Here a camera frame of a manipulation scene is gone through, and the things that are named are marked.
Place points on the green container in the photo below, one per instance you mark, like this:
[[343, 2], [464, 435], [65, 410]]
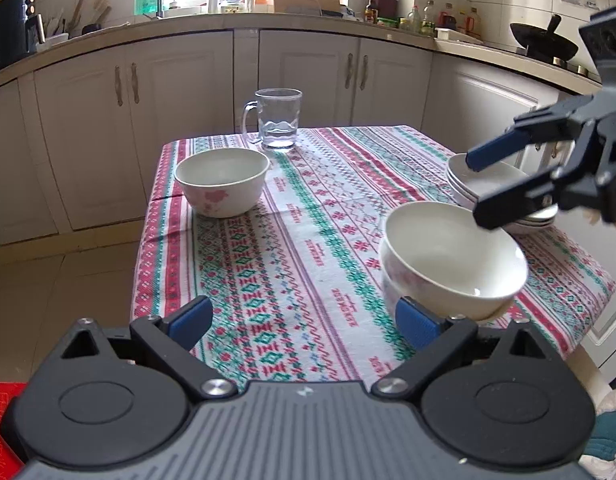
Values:
[[145, 5]]

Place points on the wooden spatula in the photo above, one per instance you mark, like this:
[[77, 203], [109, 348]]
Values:
[[102, 12]]

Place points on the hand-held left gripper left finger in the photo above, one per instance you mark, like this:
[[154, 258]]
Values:
[[190, 322]]

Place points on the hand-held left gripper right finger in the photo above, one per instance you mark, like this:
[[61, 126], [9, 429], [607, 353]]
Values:
[[418, 325]]

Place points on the wooden spoon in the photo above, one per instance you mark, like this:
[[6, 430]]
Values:
[[77, 12]]

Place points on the black wok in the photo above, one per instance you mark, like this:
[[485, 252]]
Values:
[[543, 40]]

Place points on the clear seasoning bottle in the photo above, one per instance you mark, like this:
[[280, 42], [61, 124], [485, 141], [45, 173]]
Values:
[[414, 20], [428, 20]]

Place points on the glass jar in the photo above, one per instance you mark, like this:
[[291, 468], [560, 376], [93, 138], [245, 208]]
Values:
[[232, 5]]

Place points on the red patterned mat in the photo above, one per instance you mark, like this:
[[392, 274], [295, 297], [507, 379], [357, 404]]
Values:
[[3, 420]]

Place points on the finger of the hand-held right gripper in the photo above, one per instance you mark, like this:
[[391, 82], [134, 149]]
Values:
[[518, 202], [488, 152]]

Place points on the white kitchen cabinets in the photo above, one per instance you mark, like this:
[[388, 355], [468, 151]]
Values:
[[188, 85]]

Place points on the red-label bottle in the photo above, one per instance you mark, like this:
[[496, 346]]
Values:
[[473, 22]]

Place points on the dark soy sauce bottle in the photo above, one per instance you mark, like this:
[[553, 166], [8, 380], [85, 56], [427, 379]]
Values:
[[449, 20]]

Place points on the white bowl pink flowers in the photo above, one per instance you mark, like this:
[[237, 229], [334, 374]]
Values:
[[223, 195], [438, 255]]

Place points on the kitchen countertop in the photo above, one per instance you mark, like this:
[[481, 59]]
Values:
[[198, 22]]

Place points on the white tray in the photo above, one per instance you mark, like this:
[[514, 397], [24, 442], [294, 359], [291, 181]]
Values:
[[455, 35]]

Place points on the clear glass mug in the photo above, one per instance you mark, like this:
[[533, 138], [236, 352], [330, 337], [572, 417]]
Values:
[[278, 125]]

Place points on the red green patterned tablecloth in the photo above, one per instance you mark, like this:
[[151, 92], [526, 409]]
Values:
[[298, 240]]

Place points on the small white dish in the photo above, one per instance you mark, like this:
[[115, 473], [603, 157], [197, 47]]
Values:
[[53, 38]]

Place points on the black air fryer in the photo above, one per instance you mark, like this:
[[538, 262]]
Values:
[[8, 30]]

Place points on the white bowl faint pink print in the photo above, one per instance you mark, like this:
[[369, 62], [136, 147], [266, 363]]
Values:
[[390, 292]]

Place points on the green-lid jar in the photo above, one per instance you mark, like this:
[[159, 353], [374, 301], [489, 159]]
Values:
[[388, 22]]

